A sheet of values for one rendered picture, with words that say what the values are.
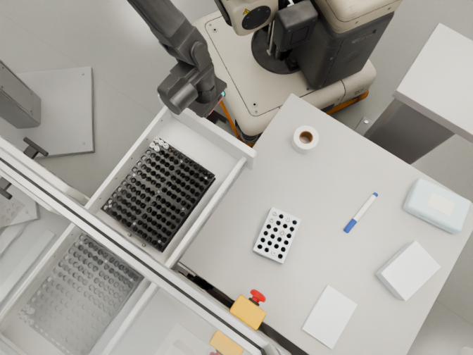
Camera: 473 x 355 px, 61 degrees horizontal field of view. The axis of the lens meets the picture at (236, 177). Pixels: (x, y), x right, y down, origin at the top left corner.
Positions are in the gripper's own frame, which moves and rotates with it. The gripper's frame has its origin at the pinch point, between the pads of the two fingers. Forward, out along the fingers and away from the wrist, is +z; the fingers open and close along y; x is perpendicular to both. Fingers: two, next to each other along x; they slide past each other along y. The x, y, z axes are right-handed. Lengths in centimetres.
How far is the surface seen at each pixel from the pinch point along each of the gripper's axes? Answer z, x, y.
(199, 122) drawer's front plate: -3.0, 1.7, 4.8
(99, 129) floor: 89, -67, 7
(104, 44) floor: 88, -95, -31
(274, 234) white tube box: 11.0, 31.6, 14.5
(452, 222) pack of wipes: 9, 68, -14
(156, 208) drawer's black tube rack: 0.4, 5.3, 27.2
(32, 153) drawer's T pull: -1.0, -27.3, 34.0
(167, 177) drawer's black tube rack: 0.1, 2.9, 19.7
